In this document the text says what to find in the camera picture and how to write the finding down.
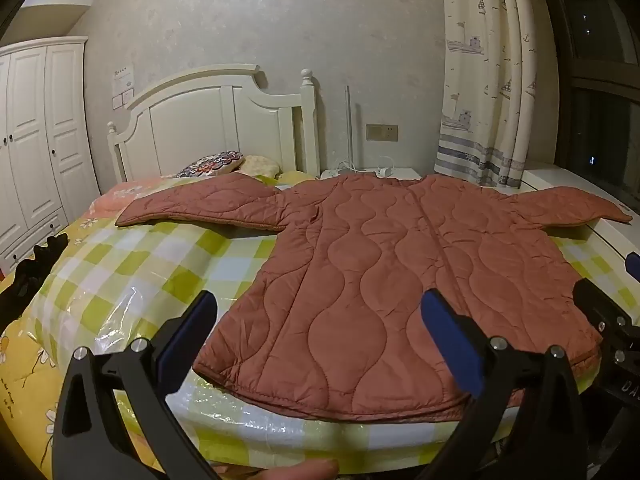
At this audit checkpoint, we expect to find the white bed headboard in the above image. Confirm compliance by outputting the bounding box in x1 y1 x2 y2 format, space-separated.
106 63 321 183

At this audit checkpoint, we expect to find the dark cloth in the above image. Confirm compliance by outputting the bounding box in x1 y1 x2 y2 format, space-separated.
0 234 68 333

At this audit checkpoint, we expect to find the patterned round cushion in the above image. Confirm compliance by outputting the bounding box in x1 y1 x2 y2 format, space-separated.
176 150 246 177

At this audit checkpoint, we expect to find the white nightstand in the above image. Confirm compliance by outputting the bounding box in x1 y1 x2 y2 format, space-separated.
317 167 421 181

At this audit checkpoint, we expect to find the yellow pillow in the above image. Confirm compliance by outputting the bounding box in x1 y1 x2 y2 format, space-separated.
240 154 281 178
277 170 317 187

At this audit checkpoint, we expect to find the dark window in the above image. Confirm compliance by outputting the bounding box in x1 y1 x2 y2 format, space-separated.
540 0 640 201

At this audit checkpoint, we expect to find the white wardrobe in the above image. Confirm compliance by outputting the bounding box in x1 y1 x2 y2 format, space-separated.
0 36 103 276

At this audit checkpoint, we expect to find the reddish brown quilted jacket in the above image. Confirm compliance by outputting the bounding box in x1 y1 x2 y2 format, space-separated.
115 172 633 423

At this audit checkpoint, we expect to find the ship print curtain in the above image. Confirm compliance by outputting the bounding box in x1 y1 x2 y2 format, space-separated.
434 0 538 188

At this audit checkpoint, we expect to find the white charger cable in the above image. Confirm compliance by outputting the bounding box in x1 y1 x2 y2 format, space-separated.
332 156 396 178

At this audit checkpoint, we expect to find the white wall paper notice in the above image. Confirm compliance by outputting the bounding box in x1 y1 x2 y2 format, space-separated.
112 64 137 109

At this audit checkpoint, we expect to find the yellow floral bedsheet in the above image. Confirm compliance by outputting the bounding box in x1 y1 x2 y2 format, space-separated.
0 175 166 480

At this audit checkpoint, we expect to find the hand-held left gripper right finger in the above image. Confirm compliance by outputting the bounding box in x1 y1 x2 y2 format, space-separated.
420 289 593 480

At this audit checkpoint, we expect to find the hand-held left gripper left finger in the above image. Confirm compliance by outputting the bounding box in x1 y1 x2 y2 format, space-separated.
52 290 221 480

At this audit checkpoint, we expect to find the green checkered quilt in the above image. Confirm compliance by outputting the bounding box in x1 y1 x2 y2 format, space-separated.
30 217 633 476

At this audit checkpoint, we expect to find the white window sill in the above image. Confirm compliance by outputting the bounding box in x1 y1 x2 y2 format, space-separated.
520 161 640 261

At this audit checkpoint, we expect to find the person's left hand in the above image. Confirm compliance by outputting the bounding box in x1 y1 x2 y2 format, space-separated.
215 460 341 480

